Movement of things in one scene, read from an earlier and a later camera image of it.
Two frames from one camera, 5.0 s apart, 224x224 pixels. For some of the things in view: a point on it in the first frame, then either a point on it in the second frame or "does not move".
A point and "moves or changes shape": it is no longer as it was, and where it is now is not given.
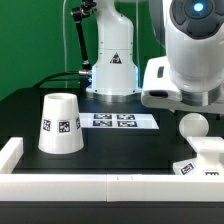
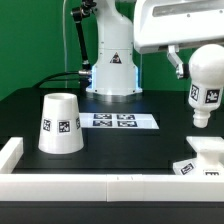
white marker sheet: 118,120 does not move
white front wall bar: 112,187 does not move
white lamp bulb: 193,125 moves or changes shape
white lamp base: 210,157 does not move
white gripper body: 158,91 → 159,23
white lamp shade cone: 60,125 does not move
